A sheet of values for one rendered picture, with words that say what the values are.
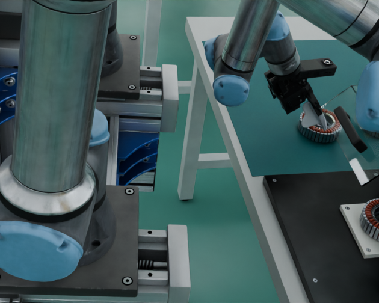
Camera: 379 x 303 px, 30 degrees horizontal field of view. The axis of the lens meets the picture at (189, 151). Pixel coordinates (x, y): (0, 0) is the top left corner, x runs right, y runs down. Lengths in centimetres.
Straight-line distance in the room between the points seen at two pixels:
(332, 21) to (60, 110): 31
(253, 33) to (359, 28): 61
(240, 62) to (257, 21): 10
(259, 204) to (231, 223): 101
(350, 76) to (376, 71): 139
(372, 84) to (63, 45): 31
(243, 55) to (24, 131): 74
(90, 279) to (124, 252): 7
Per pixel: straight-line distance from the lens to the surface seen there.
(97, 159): 95
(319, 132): 181
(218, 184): 276
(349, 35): 82
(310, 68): 169
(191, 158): 252
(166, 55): 347
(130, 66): 148
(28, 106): 74
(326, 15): 80
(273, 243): 154
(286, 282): 147
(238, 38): 142
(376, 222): 156
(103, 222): 106
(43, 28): 68
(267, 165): 172
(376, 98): 72
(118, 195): 118
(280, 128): 185
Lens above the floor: 185
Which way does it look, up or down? 40 degrees down
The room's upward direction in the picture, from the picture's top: 8 degrees clockwise
